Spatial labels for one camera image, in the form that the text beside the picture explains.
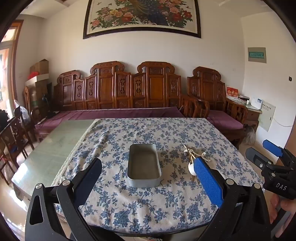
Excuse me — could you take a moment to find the blue floral tablecloth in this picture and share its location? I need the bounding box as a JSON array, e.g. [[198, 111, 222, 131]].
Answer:
[[50, 118, 266, 232]]

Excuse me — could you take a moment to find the short purple seat cushion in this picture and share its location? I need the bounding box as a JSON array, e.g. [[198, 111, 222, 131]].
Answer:
[[206, 110, 245, 130]]

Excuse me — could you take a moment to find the white cable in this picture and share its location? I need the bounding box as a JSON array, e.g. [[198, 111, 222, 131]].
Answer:
[[273, 116, 295, 127]]

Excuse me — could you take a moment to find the framed floral painting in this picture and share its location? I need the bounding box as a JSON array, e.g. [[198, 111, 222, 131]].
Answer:
[[83, 0, 201, 39]]

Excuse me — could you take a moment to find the rectangular metal tray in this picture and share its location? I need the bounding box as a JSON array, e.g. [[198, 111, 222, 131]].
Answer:
[[127, 143, 162, 187]]

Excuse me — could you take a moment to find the wooden door frame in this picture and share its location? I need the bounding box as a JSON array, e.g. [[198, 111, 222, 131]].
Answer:
[[0, 20, 25, 116]]

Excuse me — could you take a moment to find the carved wooden armchair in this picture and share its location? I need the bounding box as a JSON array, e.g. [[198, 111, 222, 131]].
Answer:
[[180, 66, 249, 150]]

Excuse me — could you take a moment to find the dark wooden chair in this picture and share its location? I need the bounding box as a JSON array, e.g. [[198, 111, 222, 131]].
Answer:
[[0, 108, 36, 171]]

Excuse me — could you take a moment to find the wooden side table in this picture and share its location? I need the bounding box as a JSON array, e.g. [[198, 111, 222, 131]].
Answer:
[[225, 96, 263, 133]]

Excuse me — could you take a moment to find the grey electrical panel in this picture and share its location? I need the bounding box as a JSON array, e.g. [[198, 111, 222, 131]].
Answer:
[[258, 102, 276, 132]]

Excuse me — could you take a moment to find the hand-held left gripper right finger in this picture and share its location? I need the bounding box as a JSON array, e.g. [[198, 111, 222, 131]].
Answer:
[[190, 156, 273, 241]]

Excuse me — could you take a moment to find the white plastic bag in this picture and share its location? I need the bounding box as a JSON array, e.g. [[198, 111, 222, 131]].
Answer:
[[14, 100, 31, 121]]

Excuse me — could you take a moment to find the red card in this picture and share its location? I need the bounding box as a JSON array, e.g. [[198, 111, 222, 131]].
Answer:
[[226, 86, 239, 100]]

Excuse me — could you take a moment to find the brown cardboard box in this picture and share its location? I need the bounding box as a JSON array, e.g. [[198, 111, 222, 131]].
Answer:
[[30, 59, 49, 80]]

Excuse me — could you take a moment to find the long purple seat cushion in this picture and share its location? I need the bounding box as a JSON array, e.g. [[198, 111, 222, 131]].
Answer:
[[35, 107, 190, 131]]

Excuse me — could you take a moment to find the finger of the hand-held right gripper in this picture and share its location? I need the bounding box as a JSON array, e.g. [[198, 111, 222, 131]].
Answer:
[[245, 147, 282, 172], [262, 139, 296, 166]]

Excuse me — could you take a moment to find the person's right hand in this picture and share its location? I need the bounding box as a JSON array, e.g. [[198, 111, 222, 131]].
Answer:
[[269, 195, 296, 224]]

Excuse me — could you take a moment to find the black desk lamp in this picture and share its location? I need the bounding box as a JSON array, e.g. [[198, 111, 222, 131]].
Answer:
[[42, 93, 61, 117]]

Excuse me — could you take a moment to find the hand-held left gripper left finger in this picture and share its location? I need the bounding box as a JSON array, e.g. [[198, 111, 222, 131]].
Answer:
[[24, 158, 121, 241]]

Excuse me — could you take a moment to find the green wall plaque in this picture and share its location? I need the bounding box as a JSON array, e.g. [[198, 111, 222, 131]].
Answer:
[[248, 47, 267, 63]]

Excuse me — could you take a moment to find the carved wooden sofa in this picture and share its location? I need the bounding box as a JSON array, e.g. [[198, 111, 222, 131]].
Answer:
[[34, 61, 188, 142]]

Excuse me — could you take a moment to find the white cardboard box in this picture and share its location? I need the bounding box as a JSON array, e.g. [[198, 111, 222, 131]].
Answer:
[[25, 74, 50, 87]]

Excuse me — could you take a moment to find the stack of cardboard boxes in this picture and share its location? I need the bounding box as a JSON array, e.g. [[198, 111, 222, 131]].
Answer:
[[30, 81, 53, 112]]

